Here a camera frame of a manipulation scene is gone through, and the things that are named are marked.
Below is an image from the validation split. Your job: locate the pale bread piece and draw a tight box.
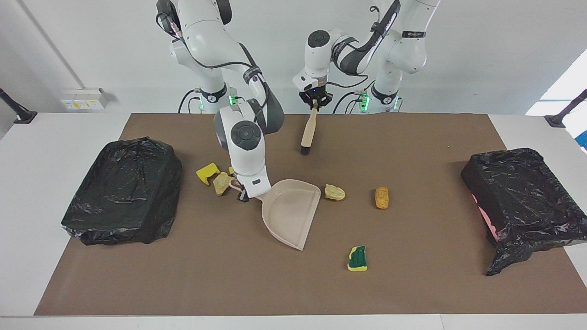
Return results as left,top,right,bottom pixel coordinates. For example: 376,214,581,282
213,172,234,196

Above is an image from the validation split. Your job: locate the beige hand brush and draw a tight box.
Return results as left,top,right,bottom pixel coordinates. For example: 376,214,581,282
300,105,319,155

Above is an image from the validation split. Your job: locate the notched yellow sponge piece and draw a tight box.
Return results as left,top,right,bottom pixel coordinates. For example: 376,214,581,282
196,163,220,186

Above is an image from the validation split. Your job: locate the beige plastic dustpan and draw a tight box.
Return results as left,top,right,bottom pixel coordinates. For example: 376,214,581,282
229,179,322,251

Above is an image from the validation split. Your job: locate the large yellow green sponge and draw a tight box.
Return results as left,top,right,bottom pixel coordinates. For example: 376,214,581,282
347,246,368,272

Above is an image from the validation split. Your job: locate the black bag lined pink bin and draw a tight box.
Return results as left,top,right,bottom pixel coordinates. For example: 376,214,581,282
461,148,587,276

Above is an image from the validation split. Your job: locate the brown table mat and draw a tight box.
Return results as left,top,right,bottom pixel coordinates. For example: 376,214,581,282
34,113,587,316

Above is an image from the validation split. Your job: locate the black clamp stand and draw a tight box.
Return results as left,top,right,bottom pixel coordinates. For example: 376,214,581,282
544,88,587,128
0,87,38,124

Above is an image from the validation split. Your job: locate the black base cable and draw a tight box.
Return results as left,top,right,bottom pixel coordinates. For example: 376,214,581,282
332,82,367,114
178,88,202,114

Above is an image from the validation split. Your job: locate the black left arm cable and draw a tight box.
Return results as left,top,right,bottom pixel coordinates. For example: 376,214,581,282
327,5,390,90

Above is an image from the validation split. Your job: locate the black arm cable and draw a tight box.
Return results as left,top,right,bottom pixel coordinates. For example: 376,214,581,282
327,5,390,90
156,0,276,124

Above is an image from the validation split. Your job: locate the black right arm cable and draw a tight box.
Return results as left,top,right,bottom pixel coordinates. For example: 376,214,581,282
156,0,276,124

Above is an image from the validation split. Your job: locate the white wall socket box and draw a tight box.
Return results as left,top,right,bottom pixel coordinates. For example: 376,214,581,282
61,88,110,110

